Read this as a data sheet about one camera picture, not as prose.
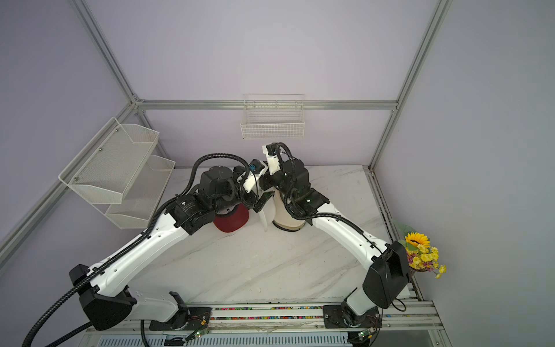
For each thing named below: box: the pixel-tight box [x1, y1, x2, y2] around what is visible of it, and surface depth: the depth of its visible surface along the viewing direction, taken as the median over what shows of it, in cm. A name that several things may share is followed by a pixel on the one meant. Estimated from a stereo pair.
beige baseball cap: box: [272, 187, 306, 233], surface depth 95 cm
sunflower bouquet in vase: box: [393, 220, 448, 280], surface depth 65 cm
